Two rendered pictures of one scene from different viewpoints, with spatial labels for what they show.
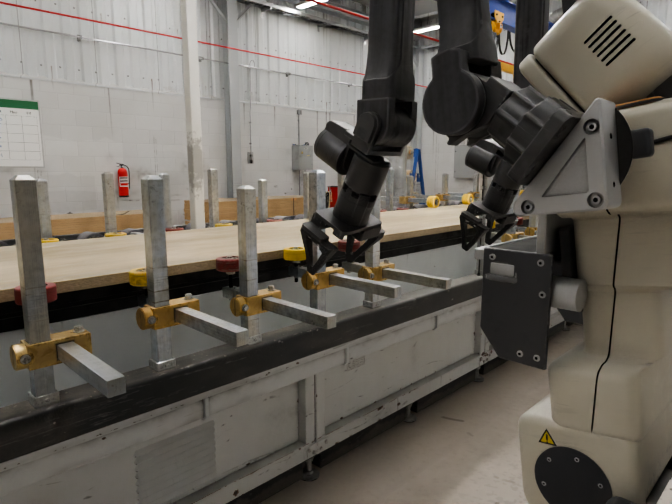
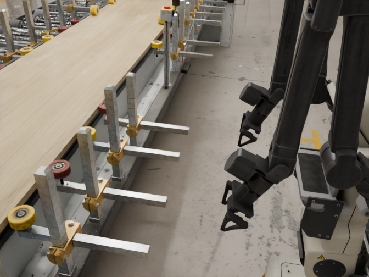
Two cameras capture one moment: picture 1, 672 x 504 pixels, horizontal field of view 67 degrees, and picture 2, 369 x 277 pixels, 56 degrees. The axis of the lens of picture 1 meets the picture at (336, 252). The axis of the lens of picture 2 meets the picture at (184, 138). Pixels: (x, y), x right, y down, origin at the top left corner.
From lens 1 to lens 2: 0.84 m
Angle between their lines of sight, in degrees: 41
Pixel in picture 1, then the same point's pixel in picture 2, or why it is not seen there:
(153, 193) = (50, 181)
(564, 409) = (331, 248)
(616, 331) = (353, 216)
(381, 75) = (291, 146)
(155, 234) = (55, 206)
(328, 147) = (241, 172)
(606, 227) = not seen: hidden behind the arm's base
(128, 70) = not seen: outside the picture
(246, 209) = (89, 145)
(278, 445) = not seen: hidden behind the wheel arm
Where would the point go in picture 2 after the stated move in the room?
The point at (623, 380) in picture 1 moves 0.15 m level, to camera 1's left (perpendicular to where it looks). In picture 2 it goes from (359, 238) to (329, 260)
